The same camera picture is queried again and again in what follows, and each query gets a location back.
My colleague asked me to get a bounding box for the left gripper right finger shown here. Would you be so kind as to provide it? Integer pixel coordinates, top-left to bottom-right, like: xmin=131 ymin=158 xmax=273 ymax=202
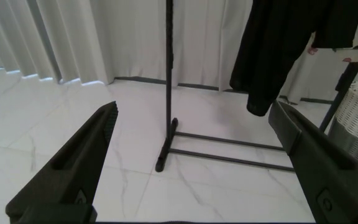
xmin=267 ymin=100 xmax=358 ymax=224

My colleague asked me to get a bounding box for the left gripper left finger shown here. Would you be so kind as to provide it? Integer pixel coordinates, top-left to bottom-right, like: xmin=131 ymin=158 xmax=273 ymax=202
xmin=4 ymin=101 xmax=119 ymax=224

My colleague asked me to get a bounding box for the black garment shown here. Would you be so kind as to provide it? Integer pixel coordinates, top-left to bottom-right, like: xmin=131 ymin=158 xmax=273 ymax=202
xmin=229 ymin=0 xmax=358 ymax=117

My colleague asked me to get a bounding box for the black clothes rack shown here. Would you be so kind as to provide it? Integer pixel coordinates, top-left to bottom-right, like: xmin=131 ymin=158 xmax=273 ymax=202
xmin=154 ymin=0 xmax=358 ymax=173

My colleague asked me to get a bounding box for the white curtain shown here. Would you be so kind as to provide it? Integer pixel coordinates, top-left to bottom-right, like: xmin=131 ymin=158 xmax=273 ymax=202
xmin=35 ymin=0 xmax=358 ymax=104
xmin=0 ymin=0 xmax=58 ymax=82

